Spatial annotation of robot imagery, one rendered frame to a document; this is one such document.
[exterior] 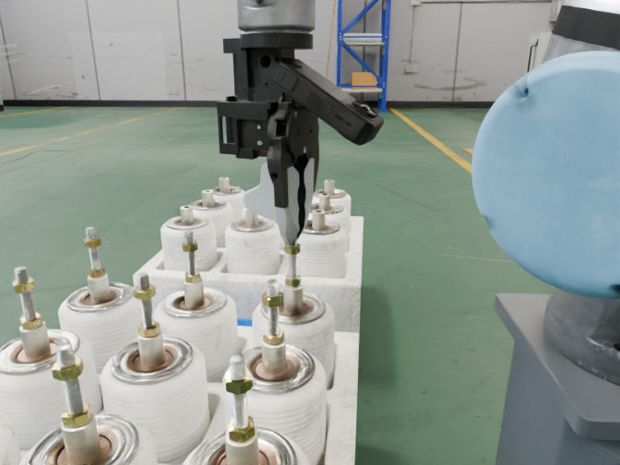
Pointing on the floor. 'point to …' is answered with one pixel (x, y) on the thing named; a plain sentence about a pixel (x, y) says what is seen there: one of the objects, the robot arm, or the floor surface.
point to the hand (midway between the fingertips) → (297, 232)
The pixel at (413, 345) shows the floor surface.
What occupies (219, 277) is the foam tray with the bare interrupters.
